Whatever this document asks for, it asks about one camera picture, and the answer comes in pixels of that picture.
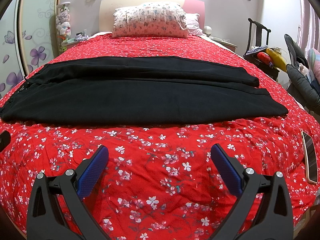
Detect black pants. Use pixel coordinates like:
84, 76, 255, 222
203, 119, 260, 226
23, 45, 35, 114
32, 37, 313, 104
1, 56, 289, 126

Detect smartphone with gold case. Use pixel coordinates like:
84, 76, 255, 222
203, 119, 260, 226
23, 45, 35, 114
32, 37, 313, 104
302, 131, 318, 184

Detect wardrobe with purple flowers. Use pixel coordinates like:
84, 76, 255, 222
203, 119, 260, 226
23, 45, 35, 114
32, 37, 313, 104
1, 0, 59, 97

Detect left nightstand with clutter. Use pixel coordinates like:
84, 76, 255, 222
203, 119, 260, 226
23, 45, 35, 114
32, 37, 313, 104
60, 29, 89, 53

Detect stuffed toy stack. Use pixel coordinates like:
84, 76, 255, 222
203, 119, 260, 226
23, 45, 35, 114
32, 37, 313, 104
56, 2, 71, 40

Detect yellow toy on chair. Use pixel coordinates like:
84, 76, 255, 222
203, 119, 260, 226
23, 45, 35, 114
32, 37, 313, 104
265, 48, 287, 72

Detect red item on chair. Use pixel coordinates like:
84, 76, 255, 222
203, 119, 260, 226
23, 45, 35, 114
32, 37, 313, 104
257, 51, 273, 66

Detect black wooden chair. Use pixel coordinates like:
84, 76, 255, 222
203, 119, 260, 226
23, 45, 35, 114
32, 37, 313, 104
243, 18, 279, 81

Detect beige pink headboard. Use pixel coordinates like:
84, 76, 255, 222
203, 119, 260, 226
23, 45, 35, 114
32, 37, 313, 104
99, 0, 205, 32

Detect right nightstand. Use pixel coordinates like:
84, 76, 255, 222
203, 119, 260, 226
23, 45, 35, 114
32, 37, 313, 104
209, 36, 238, 52

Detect round white lamp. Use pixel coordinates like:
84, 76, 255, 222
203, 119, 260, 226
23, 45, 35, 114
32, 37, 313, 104
203, 25, 212, 37

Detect floral white pillow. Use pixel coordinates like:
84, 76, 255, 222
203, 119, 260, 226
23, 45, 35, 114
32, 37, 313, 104
112, 3, 189, 38

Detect pink pillow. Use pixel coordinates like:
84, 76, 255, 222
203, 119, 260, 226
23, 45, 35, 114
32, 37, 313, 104
185, 13, 203, 36

